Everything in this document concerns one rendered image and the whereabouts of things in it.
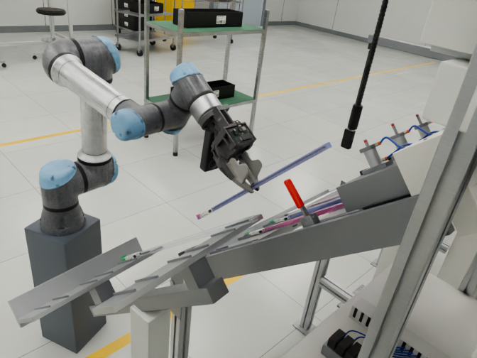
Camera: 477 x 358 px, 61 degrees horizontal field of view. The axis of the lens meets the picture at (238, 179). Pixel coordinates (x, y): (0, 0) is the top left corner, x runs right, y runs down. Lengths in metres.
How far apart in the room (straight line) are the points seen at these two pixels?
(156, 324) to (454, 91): 0.67
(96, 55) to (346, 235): 0.93
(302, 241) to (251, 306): 1.30
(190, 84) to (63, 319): 1.11
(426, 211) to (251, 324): 1.49
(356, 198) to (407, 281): 0.17
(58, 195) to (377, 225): 1.08
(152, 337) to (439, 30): 0.73
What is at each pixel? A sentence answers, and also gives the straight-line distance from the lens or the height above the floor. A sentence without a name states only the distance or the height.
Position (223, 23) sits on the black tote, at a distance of 3.45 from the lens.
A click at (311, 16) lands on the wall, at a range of 11.59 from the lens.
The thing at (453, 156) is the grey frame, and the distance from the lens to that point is 0.55.
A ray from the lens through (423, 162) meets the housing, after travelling 0.62.
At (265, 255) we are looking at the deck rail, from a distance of 0.85.
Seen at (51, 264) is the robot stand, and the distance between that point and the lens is 1.61.
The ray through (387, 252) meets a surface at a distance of 1.98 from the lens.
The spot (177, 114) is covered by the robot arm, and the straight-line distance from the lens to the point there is 1.07.
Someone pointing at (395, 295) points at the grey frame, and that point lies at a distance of 0.67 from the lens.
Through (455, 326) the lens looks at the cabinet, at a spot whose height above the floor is 0.62.
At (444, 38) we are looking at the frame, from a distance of 0.56.
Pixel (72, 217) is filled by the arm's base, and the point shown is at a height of 0.61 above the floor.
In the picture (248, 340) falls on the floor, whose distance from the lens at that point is 1.91.
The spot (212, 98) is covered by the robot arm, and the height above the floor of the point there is 1.15.
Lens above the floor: 1.46
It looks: 28 degrees down
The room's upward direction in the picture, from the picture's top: 7 degrees clockwise
